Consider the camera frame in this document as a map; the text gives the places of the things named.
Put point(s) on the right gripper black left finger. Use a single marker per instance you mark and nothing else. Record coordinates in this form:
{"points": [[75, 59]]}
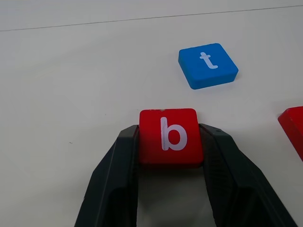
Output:
{"points": [[111, 179]]}

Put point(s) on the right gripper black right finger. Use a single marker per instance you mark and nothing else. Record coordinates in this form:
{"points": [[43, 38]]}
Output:
{"points": [[234, 184]]}

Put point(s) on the red letter b block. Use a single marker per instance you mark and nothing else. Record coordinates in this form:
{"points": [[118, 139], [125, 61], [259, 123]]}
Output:
{"points": [[151, 142]]}

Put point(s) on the red letter o block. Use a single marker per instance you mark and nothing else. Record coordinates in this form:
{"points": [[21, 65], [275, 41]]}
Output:
{"points": [[294, 127]]}

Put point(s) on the blue letter t block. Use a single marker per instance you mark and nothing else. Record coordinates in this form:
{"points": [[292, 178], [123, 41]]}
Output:
{"points": [[222, 71]]}

